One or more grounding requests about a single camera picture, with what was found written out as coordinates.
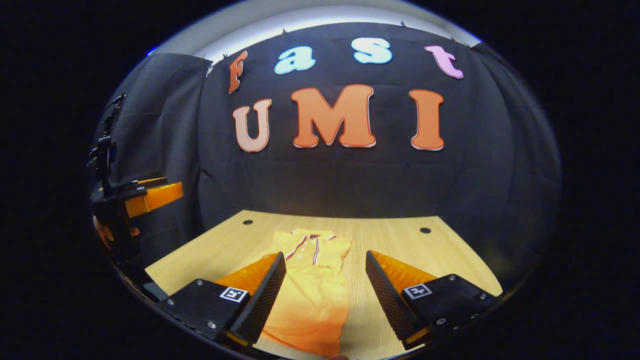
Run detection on orange T-shirt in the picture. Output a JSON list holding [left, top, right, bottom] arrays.
[[257, 228, 352, 357]]

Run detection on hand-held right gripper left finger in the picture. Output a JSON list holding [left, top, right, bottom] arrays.
[[157, 251, 288, 348]]

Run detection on black backdrop cloth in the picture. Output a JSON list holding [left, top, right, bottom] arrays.
[[90, 22, 561, 291]]

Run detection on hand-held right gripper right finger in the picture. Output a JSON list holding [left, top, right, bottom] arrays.
[[365, 250, 501, 351]]

